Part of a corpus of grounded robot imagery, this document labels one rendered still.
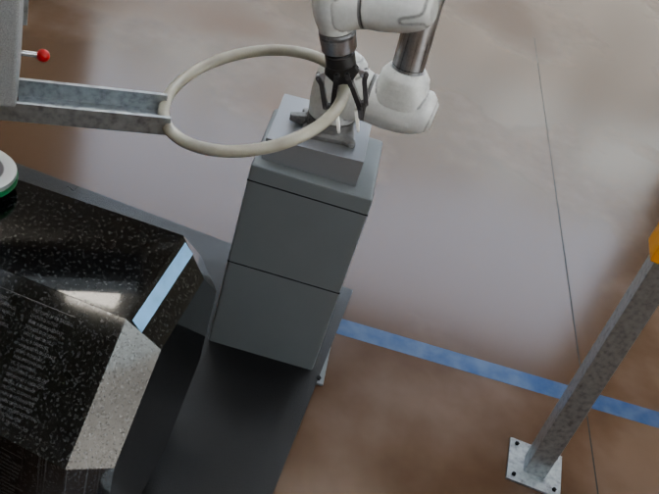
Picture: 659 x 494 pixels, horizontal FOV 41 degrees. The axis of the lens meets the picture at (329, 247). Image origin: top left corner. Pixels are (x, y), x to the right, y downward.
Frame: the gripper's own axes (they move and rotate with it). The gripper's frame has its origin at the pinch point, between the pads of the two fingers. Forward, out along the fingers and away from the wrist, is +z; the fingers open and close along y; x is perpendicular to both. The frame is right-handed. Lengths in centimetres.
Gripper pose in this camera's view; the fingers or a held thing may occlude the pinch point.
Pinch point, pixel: (347, 119)
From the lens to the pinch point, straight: 228.4
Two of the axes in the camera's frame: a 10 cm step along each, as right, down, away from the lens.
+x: -0.3, 6.8, -7.4
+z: 1.1, 7.3, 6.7
